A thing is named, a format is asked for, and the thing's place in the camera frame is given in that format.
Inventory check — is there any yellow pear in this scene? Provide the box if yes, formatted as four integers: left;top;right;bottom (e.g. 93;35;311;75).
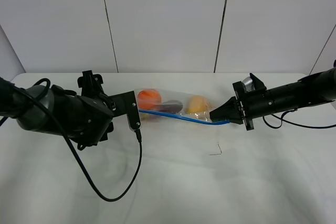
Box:
185;95;211;114

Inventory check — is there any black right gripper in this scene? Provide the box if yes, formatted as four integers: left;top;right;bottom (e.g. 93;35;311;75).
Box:
209;73;267;131

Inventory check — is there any orange fruit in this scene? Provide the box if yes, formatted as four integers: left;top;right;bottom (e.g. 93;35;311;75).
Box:
137;89;162;110

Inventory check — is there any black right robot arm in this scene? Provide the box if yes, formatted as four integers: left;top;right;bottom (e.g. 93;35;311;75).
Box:
209;67;335;131

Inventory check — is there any purple eggplant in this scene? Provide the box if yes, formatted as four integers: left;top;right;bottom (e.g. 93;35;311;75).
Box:
155;100;183;114

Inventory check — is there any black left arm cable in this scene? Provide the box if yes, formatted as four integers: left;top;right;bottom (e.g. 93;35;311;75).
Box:
0;78;143;202

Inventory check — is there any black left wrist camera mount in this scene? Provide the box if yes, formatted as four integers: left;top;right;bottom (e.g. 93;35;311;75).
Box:
109;91;141;131

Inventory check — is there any clear zip bag blue zipper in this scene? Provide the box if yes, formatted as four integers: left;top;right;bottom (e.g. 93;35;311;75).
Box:
134;88;229;125

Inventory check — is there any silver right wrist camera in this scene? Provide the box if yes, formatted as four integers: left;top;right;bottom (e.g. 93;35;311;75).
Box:
242;77;255;92

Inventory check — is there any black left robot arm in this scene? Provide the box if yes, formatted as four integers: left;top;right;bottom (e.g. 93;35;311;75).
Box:
1;70;114;150

